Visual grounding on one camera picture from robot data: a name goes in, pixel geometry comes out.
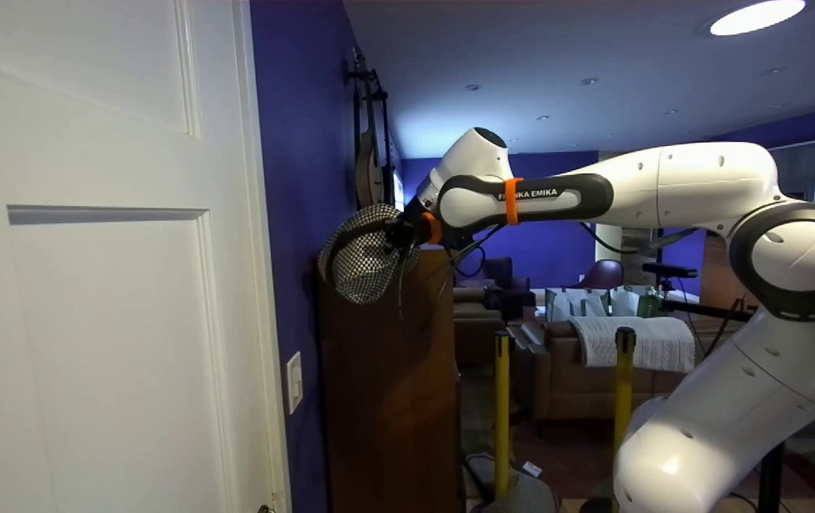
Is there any white light switch plate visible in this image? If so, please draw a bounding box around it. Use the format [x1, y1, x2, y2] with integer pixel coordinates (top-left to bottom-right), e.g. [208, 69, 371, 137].
[285, 351, 306, 415]

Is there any brown wooden chest of drawers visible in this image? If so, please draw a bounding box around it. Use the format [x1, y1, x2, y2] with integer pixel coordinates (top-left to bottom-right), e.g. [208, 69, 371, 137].
[317, 250, 463, 513]

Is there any white panelled door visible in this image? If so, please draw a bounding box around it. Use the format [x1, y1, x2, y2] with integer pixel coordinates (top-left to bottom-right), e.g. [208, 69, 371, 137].
[0, 0, 290, 513]

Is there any round ceiling light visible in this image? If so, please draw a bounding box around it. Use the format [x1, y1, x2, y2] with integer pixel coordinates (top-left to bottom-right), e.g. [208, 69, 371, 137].
[711, 0, 807, 36]

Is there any yellow tripod stand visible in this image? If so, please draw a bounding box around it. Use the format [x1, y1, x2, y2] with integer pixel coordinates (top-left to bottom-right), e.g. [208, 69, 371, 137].
[481, 283, 558, 513]

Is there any wooden mandolin on wall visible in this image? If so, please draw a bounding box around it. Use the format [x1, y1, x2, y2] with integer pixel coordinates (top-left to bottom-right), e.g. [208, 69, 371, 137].
[344, 52, 396, 206]

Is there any brown sofa with white blanket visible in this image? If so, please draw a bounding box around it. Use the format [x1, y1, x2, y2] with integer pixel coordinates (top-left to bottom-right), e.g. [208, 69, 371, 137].
[517, 287, 701, 422]

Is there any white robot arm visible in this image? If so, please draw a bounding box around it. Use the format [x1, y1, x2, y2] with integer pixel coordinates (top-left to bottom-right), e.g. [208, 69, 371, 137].
[399, 127, 815, 513]

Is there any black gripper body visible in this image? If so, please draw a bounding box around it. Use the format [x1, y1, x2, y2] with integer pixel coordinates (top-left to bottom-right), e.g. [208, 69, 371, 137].
[389, 199, 430, 250]

